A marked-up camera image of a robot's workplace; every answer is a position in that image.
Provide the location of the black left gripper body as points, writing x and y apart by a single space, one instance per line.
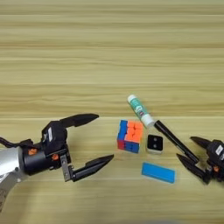
38 160

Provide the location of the blue rectangular block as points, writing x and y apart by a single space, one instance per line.
159 172

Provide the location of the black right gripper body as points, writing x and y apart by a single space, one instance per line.
217 173

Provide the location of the green white glue stick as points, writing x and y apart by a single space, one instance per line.
140 109

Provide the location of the colourful puzzle cube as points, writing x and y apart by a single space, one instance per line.
130 137

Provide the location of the left black box white label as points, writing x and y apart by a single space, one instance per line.
55 135

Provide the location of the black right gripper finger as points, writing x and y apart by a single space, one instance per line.
202 142
195 169

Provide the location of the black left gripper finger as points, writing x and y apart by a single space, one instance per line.
90 166
80 119

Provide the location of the black box white label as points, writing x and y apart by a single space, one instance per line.
217 151
55 135

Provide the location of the right black box white label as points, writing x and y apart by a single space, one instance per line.
217 151

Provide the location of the small black white cube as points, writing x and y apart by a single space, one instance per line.
155 143

